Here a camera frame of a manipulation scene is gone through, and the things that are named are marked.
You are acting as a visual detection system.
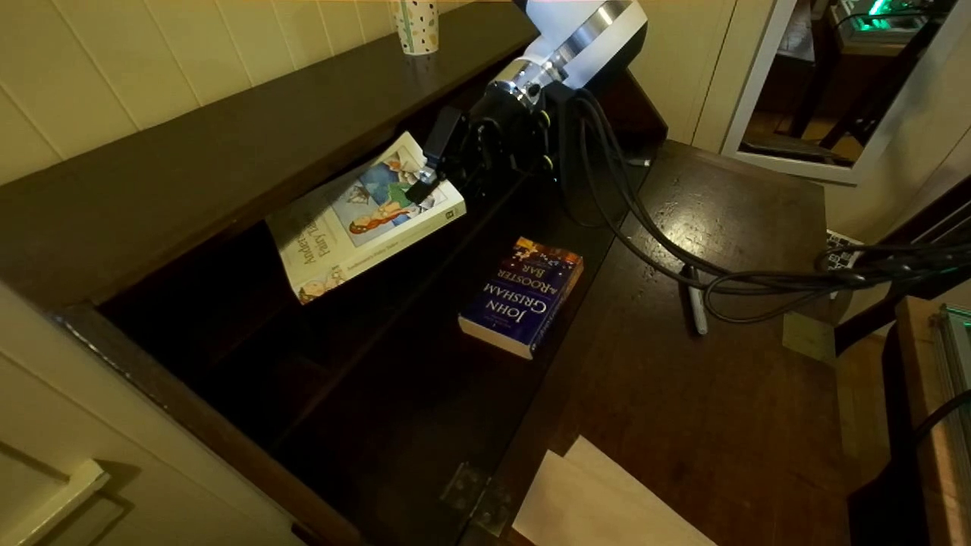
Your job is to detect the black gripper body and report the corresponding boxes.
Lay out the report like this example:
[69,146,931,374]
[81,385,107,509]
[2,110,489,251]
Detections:
[430,61,570,199]

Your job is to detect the white illustrated fairy tales book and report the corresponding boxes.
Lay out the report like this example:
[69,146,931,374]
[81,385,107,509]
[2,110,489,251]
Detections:
[265,129,472,305]

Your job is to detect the dark blue Grisham paperback book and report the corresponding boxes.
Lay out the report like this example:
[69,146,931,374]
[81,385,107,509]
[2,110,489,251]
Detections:
[455,235,586,365]

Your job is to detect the white dotted paper cup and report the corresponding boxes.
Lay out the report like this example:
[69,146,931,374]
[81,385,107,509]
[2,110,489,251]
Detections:
[391,0,442,59]

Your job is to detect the dark wooden secretary desk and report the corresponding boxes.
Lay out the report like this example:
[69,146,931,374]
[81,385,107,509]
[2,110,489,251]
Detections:
[0,0,853,546]

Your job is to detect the black marker with white label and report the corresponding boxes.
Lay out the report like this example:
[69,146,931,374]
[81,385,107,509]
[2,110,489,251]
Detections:
[683,269,711,339]

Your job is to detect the brass desk hinge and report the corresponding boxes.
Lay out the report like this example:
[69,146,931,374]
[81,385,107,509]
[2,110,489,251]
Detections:
[440,461,520,541]

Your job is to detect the beige paper sheets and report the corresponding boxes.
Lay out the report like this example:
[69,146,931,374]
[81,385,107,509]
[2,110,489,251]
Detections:
[511,434,716,546]

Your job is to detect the white floor vent grille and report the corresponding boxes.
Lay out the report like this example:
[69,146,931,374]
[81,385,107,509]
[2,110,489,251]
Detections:
[819,232,866,279]

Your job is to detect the white framed window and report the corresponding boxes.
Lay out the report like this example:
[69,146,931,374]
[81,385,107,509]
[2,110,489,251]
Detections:
[723,0,971,187]

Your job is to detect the wooden chair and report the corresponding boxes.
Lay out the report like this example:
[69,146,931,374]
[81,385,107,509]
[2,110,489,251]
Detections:
[836,178,971,546]

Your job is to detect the black cable bundle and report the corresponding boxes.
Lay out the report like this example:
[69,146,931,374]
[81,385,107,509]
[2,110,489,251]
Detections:
[565,89,971,329]

